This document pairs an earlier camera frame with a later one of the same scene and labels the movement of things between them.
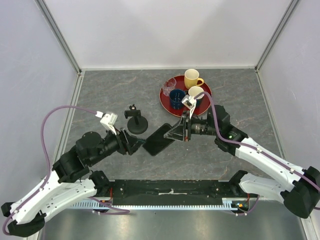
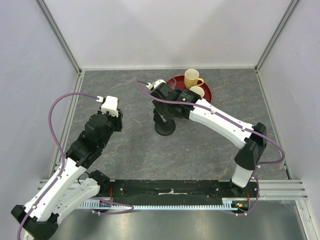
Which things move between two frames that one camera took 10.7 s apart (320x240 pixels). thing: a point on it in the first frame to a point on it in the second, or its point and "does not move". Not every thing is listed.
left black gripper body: x=113 y=143 to x=115 y=122
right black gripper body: x=199 y=126 to x=163 y=106
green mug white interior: x=194 y=91 does not move
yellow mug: x=191 y=79 does not move
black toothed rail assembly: x=171 y=192 does not move
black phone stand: x=137 y=124 to x=164 y=128
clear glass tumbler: x=169 y=85 does not move
